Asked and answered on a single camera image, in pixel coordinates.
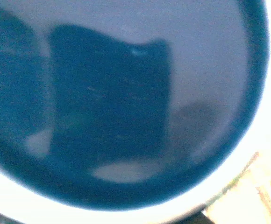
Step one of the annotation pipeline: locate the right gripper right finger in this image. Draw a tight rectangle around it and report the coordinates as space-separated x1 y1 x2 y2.
172 207 215 224

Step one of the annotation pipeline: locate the dark blue mug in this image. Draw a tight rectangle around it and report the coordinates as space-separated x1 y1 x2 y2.
0 0 271 224

